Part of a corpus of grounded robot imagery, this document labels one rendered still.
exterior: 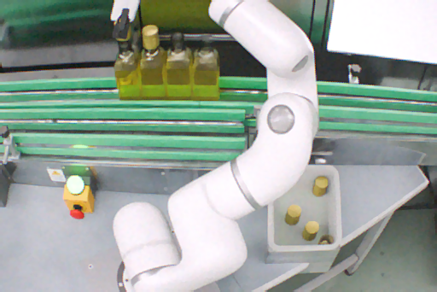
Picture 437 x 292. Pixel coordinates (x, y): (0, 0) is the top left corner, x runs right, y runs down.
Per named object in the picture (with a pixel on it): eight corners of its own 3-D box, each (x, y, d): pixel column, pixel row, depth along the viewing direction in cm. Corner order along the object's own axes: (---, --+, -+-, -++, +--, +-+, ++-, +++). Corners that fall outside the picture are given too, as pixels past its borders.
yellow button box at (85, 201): (96, 190, 138) (90, 176, 131) (93, 216, 134) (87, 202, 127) (72, 189, 138) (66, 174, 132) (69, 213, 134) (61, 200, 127)
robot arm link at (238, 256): (247, 170, 91) (282, 256, 84) (130, 230, 97) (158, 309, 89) (223, 151, 83) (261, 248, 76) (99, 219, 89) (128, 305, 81)
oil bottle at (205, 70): (219, 103, 136) (219, 43, 118) (218, 123, 133) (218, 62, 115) (195, 102, 136) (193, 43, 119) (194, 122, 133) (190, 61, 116)
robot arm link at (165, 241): (162, 225, 103) (160, 187, 89) (185, 287, 97) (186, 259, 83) (114, 237, 101) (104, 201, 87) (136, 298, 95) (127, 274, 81)
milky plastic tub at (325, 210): (332, 182, 139) (338, 164, 131) (335, 261, 126) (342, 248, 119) (265, 182, 139) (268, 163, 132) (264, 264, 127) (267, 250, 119)
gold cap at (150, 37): (160, 37, 116) (160, 24, 113) (157, 49, 114) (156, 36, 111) (144, 37, 117) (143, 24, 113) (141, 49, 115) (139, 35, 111)
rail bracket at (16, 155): (25, 155, 129) (10, 125, 117) (20, 180, 124) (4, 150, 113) (13, 154, 129) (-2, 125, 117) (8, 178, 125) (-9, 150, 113)
